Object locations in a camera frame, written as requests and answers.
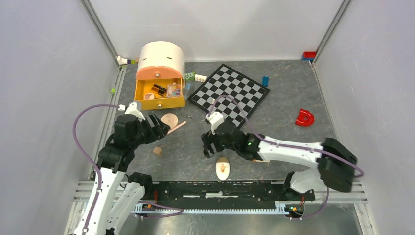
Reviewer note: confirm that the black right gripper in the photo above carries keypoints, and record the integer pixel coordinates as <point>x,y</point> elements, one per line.
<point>208,138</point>

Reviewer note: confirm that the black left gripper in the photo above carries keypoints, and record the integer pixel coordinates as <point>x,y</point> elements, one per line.
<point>158,131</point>

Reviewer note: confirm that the round pink compact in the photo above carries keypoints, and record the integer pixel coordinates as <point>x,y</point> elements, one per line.
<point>170,119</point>

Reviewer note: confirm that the small round pink jar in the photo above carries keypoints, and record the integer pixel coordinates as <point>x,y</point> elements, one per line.
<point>149,96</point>

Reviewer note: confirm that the white orange sachet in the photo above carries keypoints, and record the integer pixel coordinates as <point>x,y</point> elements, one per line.
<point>263,161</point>

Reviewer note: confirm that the pink lip pencil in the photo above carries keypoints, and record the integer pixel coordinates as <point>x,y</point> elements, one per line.
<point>176,127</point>

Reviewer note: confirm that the yellow drawer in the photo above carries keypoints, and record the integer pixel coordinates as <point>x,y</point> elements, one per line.
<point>144,86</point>

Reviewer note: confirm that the colourful eyeshadow palette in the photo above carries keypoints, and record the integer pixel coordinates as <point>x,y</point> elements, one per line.
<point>174,90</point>

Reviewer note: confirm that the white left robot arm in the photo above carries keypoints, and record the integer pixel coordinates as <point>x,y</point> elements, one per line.
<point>104,215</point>

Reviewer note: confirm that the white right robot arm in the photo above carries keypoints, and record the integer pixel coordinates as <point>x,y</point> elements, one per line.
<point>330,164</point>

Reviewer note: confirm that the small wooden cube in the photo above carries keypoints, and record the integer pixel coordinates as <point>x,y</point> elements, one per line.
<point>157,150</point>

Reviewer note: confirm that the black grey chessboard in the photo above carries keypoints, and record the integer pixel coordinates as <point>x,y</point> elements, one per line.
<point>242,95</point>

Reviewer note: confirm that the white lego brick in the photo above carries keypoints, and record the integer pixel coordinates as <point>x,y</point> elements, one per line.
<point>200,78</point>

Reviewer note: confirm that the blue lego brick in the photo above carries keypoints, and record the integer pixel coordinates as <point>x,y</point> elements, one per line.
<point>265,81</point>

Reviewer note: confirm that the green toy block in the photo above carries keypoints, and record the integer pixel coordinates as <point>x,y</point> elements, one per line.
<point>190,76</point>

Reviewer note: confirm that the red letter D toy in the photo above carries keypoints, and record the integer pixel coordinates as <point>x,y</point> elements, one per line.
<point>305,118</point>

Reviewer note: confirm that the white round drawer organizer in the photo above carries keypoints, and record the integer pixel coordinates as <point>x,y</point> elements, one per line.
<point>162,53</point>

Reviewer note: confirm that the red blue bricks corner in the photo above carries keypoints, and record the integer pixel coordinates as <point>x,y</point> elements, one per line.
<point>309,55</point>

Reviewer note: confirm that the black mounting rail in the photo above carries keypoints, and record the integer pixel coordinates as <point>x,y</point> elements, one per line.
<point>208,195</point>

